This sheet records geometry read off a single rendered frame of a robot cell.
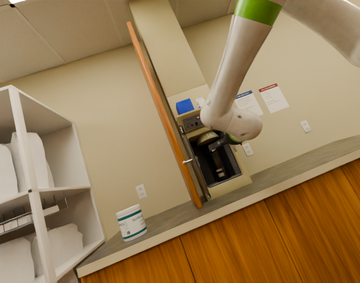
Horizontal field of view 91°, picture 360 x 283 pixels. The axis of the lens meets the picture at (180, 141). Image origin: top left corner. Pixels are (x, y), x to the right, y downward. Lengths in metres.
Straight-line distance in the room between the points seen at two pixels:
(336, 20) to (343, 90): 1.76
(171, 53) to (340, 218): 1.45
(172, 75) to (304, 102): 1.39
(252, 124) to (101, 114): 1.48
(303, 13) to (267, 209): 0.80
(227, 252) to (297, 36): 2.28
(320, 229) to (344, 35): 0.83
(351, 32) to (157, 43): 1.18
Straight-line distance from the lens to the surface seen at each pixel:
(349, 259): 1.26
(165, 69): 1.44
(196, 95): 1.34
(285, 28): 2.61
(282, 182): 1.02
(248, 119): 0.67
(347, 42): 0.83
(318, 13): 0.79
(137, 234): 1.03
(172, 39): 1.61
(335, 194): 1.21
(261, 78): 2.10
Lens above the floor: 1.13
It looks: 12 degrees up
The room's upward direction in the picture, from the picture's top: 22 degrees counter-clockwise
